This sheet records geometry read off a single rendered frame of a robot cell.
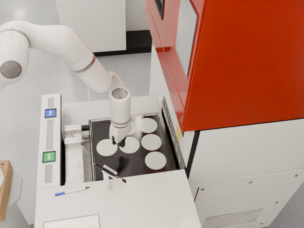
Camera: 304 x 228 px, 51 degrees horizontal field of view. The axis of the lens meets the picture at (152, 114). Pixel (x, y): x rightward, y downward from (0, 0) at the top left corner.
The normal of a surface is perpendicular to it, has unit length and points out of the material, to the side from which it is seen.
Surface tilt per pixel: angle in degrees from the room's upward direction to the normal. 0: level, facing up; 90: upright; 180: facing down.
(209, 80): 90
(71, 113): 0
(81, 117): 0
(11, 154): 0
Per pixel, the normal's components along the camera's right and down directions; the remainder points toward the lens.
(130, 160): 0.05, -0.67
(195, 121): 0.18, 0.73
